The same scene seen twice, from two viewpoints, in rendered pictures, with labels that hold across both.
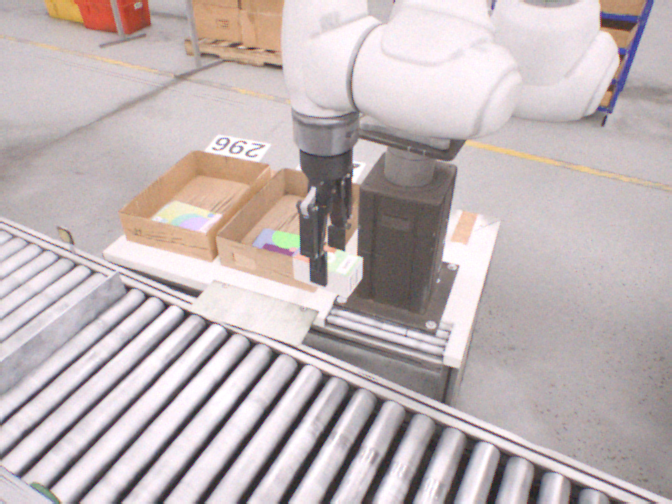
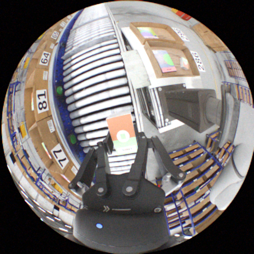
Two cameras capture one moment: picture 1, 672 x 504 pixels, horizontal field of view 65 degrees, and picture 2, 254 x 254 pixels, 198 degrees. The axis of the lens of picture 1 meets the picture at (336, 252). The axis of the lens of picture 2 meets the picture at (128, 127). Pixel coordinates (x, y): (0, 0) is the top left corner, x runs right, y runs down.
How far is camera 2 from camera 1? 0.81 m
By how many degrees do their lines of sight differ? 64
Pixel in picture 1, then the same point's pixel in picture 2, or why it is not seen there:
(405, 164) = (214, 115)
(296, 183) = (186, 52)
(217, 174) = (170, 32)
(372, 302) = (165, 99)
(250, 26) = (203, 34)
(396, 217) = (192, 111)
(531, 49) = (221, 203)
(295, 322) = (141, 81)
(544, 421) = not seen: hidden behind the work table
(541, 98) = (215, 194)
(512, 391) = not seen: hidden behind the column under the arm
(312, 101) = not seen: outside the picture
